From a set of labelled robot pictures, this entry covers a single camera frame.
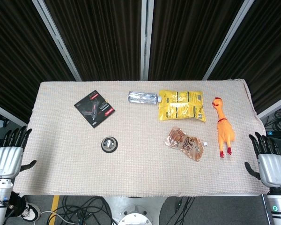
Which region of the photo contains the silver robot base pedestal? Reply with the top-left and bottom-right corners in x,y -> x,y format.
104,196 -> 167,225

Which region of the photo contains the beige waffle tablecloth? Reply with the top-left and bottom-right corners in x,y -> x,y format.
14,78 -> 270,198

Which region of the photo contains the yellow snack bag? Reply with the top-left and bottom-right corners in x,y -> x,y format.
157,90 -> 207,123

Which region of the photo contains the yellow rubber chicken toy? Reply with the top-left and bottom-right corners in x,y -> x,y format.
211,97 -> 236,158

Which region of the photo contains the black coiled cable pile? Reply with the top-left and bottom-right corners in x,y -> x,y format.
264,105 -> 281,137

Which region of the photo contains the grey metal partition rail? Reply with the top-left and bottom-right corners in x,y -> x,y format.
257,102 -> 281,120
0,100 -> 28,128

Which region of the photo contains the black product box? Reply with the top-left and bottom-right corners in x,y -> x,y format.
74,90 -> 116,129

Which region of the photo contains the clear plastic water bottle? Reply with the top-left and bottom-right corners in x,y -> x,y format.
127,91 -> 163,105

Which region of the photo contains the white floor cable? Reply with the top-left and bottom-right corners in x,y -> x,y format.
25,210 -> 72,225

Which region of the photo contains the black cable with inline box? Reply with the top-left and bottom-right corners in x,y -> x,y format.
163,196 -> 195,225

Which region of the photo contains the brown spouted drink pouch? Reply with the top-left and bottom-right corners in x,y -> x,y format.
164,127 -> 209,163

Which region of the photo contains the black floor cable bundle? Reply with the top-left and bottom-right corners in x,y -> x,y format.
48,195 -> 114,225

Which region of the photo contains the chrome service bell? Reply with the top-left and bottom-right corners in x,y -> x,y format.
101,136 -> 119,154

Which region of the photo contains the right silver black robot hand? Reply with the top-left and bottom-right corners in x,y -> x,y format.
244,132 -> 281,188

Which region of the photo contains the black corrugated partition panel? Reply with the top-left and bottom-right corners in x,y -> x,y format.
0,0 -> 77,124
44,0 -> 143,82
148,0 -> 245,81
208,0 -> 281,115

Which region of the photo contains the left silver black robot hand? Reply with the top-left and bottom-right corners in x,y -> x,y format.
0,126 -> 37,179

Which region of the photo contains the black and white sneaker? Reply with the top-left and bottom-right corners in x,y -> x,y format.
20,202 -> 42,222

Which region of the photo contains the grey metal partition post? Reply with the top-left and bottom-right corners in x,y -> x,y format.
202,0 -> 255,81
32,0 -> 82,82
140,0 -> 155,81

